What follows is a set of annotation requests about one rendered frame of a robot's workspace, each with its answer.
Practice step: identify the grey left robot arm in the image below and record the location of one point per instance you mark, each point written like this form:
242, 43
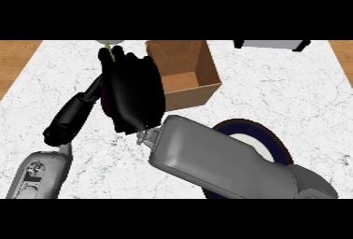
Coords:
38, 174

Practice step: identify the dark blue and white plate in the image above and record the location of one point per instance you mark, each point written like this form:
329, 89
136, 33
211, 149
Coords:
249, 126

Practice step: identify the brown cardboard box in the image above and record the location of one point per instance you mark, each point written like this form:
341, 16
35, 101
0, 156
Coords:
186, 84

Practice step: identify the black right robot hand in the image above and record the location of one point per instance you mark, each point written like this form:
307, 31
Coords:
133, 93

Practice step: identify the pale grey round object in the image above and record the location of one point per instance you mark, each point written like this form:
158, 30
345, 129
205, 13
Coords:
114, 41

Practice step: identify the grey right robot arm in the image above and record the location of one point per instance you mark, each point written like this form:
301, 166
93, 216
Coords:
220, 155

